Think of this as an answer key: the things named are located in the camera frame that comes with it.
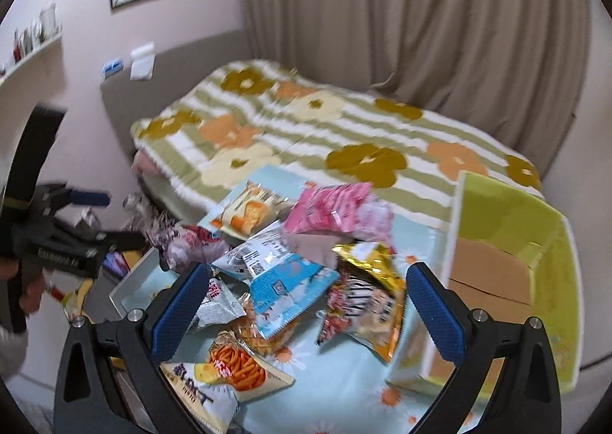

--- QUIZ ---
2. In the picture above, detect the pink snack bag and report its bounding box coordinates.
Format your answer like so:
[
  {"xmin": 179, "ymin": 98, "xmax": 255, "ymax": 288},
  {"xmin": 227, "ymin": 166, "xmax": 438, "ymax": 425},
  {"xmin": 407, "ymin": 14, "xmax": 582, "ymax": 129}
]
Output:
[{"xmin": 283, "ymin": 182, "xmax": 394, "ymax": 246}]

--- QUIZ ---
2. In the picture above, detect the person's left hand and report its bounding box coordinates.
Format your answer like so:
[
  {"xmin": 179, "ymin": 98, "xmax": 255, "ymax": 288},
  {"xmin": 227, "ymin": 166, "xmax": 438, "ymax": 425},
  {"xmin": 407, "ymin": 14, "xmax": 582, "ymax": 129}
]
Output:
[{"xmin": 0, "ymin": 260, "xmax": 45, "ymax": 316}]

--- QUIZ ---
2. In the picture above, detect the orange sticks snack bag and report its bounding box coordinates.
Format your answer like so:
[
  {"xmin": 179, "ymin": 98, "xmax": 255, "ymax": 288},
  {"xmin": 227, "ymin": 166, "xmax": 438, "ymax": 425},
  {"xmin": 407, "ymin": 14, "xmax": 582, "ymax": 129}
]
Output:
[{"xmin": 160, "ymin": 330, "xmax": 295, "ymax": 433}]

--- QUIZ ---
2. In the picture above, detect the silver snack bag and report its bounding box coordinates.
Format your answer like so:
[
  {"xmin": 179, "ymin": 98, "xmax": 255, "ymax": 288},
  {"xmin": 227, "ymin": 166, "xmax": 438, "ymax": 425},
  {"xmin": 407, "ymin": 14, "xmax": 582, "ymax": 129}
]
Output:
[{"xmin": 193, "ymin": 277, "xmax": 246, "ymax": 330}]

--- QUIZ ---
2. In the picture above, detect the green cardboard box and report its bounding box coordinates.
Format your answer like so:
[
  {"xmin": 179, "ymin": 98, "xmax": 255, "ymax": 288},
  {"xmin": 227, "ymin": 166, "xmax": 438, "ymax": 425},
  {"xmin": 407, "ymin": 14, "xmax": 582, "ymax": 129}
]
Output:
[{"xmin": 392, "ymin": 172, "xmax": 584, "ymax": 393}]

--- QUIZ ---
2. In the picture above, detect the yellow chip snack bag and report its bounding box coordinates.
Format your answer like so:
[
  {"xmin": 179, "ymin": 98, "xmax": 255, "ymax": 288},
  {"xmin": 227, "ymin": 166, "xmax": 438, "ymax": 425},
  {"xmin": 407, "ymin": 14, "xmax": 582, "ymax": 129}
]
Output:
[{"xmin": 210, "ymin": 181, "xmax": 295, "ymax": 240}]

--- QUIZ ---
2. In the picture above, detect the blue white snack bag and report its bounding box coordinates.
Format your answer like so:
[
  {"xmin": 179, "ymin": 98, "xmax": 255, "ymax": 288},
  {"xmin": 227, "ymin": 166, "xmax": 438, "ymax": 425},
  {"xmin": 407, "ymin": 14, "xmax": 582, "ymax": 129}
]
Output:
[{"xmin": 213, "ymin": 220, "xmax": 339, "ymax": 339}]

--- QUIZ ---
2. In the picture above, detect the grey headboard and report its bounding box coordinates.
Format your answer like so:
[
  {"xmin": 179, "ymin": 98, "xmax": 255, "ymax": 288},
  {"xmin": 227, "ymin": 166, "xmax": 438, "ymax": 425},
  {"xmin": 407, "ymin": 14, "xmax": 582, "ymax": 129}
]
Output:
[{"xmin": 99, "ymin": 30, "xmax": 251, "ymax": 160}]

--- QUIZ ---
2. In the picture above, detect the gold snack bag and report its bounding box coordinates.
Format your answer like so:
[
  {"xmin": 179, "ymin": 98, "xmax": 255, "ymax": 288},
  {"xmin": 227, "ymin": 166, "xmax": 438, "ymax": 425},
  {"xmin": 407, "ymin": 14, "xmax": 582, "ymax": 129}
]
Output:
[{"xmin": 316, "ymin": 241, "xmax": 405, "ymax": 362}]

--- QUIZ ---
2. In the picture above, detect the daisy print light-blue cloth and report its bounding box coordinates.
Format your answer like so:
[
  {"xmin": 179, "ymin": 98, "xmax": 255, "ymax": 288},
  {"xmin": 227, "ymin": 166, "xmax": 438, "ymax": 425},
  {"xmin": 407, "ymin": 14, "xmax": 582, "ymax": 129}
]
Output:
[{"xmin": 108, "ymin": 164, "xmax": 485, "ymax": 434}]

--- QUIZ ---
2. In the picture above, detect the floral striped blanket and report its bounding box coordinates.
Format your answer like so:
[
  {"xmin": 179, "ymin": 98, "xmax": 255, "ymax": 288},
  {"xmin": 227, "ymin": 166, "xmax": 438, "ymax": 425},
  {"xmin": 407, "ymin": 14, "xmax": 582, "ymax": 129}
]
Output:
[{"xmin": 130, "ymin": 60, "xmax": 542, "ymax": 228}]

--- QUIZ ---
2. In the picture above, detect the beige curtain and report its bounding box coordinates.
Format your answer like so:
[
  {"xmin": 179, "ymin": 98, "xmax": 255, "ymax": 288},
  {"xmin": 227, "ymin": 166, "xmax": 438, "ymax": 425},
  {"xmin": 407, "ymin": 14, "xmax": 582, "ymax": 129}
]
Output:
[{"xmin": 242, "ymin": 0, "xmax": 590, "ymax": 172}]

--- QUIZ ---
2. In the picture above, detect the blue wall socket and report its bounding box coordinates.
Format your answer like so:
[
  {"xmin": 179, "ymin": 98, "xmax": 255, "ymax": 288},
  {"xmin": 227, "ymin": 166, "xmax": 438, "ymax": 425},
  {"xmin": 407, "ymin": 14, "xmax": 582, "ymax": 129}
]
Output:
[{"xmin": 102, "ymin": 59, "xmax": 124, "ymax": 80}]

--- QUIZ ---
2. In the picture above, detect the white wall shelf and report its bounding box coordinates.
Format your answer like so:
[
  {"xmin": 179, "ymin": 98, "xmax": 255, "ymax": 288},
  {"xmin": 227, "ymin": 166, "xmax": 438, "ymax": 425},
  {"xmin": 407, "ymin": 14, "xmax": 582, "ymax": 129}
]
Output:
[{"xmin": 0, "ymin": 30, "xmax": 62, "ymax": 85}]

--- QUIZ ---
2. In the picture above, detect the white wall switch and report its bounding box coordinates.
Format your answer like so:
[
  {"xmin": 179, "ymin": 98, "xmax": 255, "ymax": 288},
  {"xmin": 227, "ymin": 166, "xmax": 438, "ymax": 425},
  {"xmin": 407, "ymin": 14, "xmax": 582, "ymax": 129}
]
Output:
[{"xmin": 130, "ymin": 42, "xmax": 156, "ymax": 80}]

